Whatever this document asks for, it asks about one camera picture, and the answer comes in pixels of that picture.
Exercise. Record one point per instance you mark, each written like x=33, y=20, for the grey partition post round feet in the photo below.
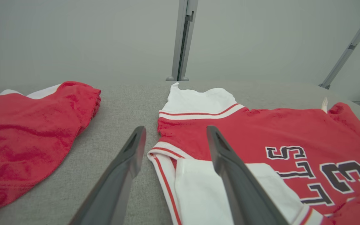
x=180, y=37

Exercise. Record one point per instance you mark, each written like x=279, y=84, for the red white lettered jersey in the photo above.
x=261, y=131

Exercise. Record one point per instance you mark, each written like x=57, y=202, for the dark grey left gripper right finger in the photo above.
x=242, y=190

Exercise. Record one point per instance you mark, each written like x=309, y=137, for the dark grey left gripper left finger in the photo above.
x=120, y=175

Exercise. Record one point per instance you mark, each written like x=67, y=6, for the grey slim partition post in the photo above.
x=348, y=50

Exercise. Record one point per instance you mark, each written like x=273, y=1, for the red shorts with white stripe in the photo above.
x=27, y=140

